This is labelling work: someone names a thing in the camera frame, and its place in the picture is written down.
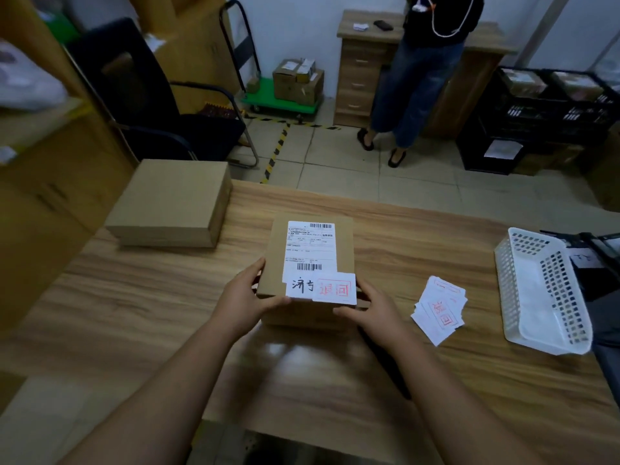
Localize black scanners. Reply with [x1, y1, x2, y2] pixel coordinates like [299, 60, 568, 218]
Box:
[566, 242, 620, 301]

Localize red stamped white sticker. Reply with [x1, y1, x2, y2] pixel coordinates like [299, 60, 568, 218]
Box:
[311, 272, 358, 305]

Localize white perforated plastic tray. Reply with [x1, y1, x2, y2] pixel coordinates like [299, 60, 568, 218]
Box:
[493, 227, 594, 357]

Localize labelled flat cardboard box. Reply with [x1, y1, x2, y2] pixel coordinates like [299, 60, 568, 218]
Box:
[552, 71, 604, 102]

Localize black flat device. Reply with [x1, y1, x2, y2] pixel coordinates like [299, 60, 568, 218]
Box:
[581, 232, 620, 267]

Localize black handheld scanner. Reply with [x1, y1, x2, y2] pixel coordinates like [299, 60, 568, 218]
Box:
[358, 324, 413, 400]

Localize stack of large cardboard boxes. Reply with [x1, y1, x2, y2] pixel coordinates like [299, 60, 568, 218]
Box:
[0, 0, 241, 412]

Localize green platform trolley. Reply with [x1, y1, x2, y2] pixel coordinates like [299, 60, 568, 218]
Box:
[218, 0, 326, 123]

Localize pile of translucent backing papers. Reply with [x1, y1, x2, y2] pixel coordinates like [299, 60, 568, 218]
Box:
[513, 265, 563, 349]

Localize red striped cardboard box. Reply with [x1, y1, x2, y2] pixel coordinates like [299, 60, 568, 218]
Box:
[256, 212, 358, 330]

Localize black office chair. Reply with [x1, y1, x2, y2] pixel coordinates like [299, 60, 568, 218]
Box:
[65, 17, 259, 169]

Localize person's right hand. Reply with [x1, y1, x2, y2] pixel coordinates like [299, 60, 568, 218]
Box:
[333, 278, 417, 357]

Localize medium taped cardboard box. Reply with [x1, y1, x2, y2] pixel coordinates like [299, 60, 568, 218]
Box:
[273, 70, 326, 106]

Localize large plain cardboard box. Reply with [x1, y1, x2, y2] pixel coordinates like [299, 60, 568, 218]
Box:
[105, 159, 233, 249]

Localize person's left hand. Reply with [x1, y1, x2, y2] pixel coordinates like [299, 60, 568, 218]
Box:
[212, 258, 291, 340]

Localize person's left forearm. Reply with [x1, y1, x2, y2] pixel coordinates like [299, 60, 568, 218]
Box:
[57, 316, 248, 465]

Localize wooden drawer desk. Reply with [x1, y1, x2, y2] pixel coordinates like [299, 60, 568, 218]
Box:
[334, 9, 518, 140]

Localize dark metal shelf rack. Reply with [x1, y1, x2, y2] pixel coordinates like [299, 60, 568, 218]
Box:
[590, 294, 620, 408]

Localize small green packet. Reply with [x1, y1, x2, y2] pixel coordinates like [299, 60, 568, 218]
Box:
[41, 9, 81, 44]

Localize person's right forearm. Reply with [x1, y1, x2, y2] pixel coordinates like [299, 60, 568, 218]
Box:
[389, 333, 539, 465]

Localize white standing air conditioner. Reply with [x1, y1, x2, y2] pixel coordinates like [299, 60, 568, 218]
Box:
[528, 0, 620, 73]

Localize flat brown parcel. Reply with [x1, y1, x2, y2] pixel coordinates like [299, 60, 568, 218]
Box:
[0, 99, 96, 163]

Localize stack of white stickers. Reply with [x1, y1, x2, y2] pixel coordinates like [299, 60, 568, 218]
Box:
[410, 275, 468, 347]

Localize black plastic crates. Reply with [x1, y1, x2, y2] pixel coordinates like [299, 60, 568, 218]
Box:
[457, 118, 526, 176]

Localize knotted white plastic bag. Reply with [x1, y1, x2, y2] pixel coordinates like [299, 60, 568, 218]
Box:
[0, 41, 68, 111]

